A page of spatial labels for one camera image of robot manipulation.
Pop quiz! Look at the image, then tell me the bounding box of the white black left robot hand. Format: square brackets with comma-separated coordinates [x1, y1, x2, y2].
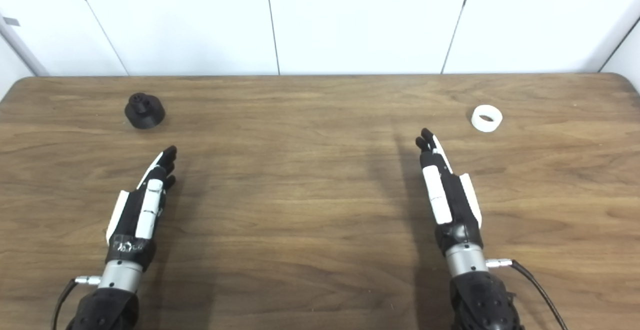
[105, 145, 178, 272]

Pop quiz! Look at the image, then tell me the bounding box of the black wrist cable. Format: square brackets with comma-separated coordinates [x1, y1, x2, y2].
[486, 258, 568, 330]
[52, 276, 102, 330]

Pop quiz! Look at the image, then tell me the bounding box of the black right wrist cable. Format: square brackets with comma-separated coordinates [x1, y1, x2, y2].
[486, 258, 568, 330]

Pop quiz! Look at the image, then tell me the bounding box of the white toothed ring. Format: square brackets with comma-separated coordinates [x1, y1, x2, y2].
[471, 104, 503, 133]

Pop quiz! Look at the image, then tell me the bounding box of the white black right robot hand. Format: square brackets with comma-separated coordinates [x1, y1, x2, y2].
[415, 128, 485, 258]

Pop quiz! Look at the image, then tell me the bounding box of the round black part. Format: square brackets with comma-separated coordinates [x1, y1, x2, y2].
[124, 92, 166, 130]

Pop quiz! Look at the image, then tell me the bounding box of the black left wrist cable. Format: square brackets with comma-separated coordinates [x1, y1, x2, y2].
[52, 276, 102, 330]

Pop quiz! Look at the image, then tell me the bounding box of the gray wall corner post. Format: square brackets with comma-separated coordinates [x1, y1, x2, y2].
[0, 14, 50, 77]

